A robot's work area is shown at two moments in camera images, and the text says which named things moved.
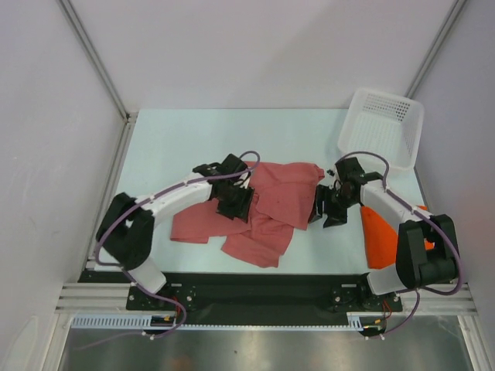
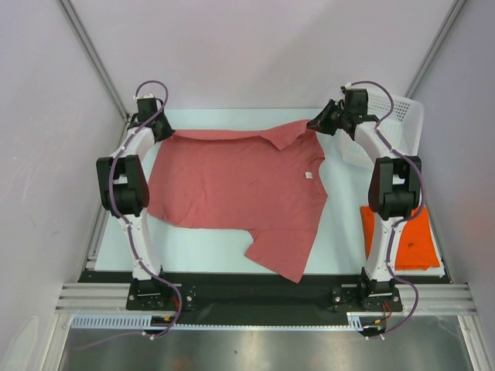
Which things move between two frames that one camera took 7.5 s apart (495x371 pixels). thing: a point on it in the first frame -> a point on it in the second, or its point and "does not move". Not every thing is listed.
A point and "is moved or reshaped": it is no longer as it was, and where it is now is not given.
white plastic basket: x=384 y=123 does not move
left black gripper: x=240 y=209 -> x=168 y=131
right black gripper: x=334 y=217 -> x=321 y=123
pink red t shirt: x=284 y=196 is moved or reshaped
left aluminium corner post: x=91 y=49 does not move
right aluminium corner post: x=452 y=16 does not move
